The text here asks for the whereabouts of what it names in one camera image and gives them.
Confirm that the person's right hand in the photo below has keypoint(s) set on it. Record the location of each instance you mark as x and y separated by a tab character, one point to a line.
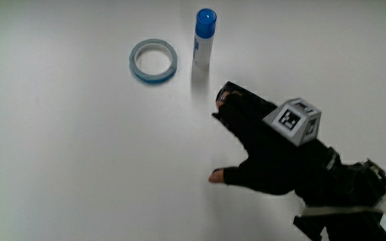
273	160

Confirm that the blue cap glue stick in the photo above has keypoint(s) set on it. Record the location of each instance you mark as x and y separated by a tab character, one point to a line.
203	40

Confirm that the blue tape roll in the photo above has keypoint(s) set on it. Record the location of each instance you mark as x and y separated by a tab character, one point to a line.
138	68

